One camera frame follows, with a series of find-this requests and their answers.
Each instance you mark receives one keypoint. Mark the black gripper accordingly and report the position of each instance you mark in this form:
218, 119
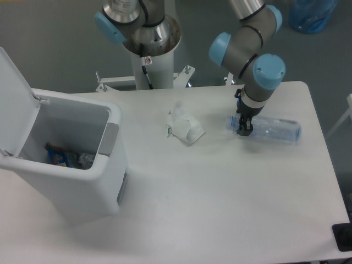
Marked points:
247, 108

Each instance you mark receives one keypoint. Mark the clear plastic water bottle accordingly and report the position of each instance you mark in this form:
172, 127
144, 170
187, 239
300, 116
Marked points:
268, 128

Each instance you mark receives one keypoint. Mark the clear plastic packaging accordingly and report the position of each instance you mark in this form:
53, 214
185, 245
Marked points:
183, 125

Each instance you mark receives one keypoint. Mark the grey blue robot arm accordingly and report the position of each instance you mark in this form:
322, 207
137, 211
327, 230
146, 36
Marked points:
238, 53

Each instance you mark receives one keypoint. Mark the white trash can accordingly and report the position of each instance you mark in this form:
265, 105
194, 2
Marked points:
69, 148

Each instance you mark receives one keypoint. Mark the white trash can lid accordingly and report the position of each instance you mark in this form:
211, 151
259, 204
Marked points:
19, 107

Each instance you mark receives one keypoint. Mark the blue plastic bag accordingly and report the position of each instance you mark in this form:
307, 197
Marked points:
311, 17

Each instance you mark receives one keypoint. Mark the black device at table edge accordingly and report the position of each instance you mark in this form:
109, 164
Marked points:
342, 234

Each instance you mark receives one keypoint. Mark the crumpled silver wrapper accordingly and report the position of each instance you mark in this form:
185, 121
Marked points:
80, 160

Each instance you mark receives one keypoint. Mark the blue yellow snack wrapper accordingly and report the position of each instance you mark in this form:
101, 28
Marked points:
57, 155

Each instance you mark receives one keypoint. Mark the white pedestal base frame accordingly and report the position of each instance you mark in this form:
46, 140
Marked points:
148, 79

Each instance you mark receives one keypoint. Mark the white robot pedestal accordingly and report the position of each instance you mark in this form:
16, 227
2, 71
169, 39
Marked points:
155, 45

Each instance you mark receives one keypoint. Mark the white frame at right edge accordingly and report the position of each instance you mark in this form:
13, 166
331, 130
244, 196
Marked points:
345, 116

